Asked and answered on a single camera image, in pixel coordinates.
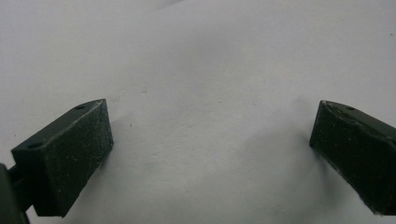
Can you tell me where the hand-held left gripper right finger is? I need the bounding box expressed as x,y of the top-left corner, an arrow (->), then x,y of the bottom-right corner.
309,100 -> 396,217

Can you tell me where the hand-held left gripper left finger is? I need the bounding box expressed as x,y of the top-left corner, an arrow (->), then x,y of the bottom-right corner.
10,98 -> 114,217

